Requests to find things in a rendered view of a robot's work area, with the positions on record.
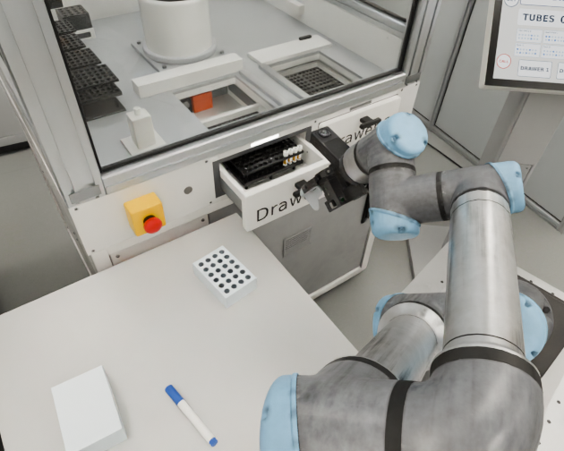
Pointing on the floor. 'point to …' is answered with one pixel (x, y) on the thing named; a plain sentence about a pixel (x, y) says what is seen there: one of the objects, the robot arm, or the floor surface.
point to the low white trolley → (159, 347)
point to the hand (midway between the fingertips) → (309, 188)
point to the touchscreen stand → (530, 135)
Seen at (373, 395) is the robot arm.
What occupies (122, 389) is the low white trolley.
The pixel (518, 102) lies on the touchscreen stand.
